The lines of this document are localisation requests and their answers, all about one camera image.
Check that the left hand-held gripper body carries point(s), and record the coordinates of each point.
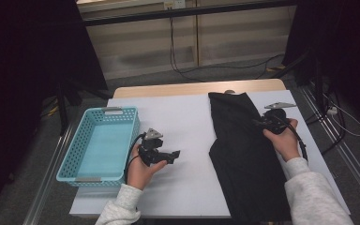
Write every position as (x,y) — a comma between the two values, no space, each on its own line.
(150,150)

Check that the light blue perforated plastic basket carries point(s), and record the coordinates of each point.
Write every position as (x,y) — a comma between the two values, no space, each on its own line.
(106,146)

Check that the black curtain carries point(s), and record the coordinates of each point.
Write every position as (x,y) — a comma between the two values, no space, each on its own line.
(18,78)
(343,40)

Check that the black pants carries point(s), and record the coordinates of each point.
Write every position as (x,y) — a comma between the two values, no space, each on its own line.
(247,156)

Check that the wooden table with white top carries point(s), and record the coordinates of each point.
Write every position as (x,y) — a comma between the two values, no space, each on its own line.
(184,125)

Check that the black metal stand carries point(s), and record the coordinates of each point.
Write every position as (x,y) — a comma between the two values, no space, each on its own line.
(293,64)

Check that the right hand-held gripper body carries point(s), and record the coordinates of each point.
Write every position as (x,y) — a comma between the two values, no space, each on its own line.
(275,120)

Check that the metal floor rail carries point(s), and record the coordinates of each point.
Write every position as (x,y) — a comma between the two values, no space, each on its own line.
(48,175)
(347,153)

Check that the white plug adapter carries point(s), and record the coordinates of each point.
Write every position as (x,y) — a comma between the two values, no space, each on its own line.
(332,110)

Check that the white wall socket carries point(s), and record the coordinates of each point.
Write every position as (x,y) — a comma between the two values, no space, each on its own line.
(174,4)

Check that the round grey table grommet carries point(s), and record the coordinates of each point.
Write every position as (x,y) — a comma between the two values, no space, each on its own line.
(229,91)

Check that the person's left hand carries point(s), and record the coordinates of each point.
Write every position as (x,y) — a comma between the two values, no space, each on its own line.
(140,172)

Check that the person's right hand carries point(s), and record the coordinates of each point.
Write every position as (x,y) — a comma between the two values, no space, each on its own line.
(284,145)

